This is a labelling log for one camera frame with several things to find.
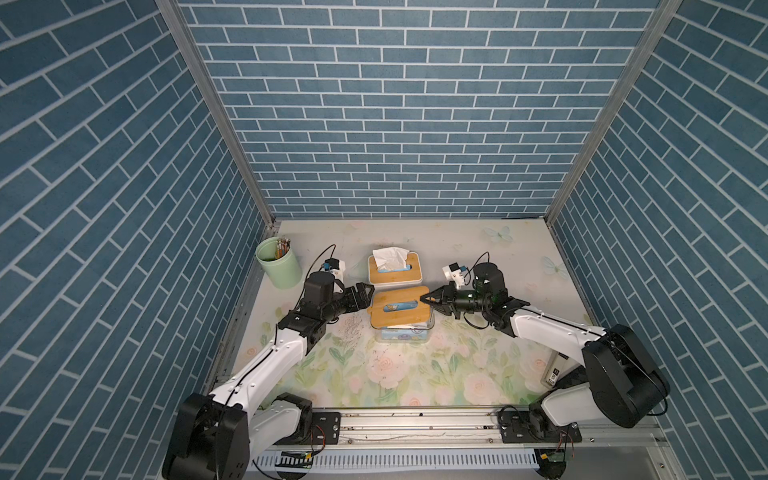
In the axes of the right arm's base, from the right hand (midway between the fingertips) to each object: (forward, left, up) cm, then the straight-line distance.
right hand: (424, 301), depth 79 cm
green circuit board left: (-35, +29, -19) cm, 50 cm away
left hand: (+3, +15, -1) cm, 15 cm away
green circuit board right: (-30, -34, -18) cm, 48 cm away
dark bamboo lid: (+3, +7, -10) cm, 12 cm away
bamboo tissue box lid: (+14, +6, -10) cm, 19 cm away
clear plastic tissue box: (-4, +1, -6) cm, 8 cm away
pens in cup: (+14, +44, +2) cm, 46 cm away
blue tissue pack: (+18, +6, -10) cm, 21 cm away
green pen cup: (+10, +43, -5) cm, 45 cm away
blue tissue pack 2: (-5, +5, -10) cm, 13 cm away
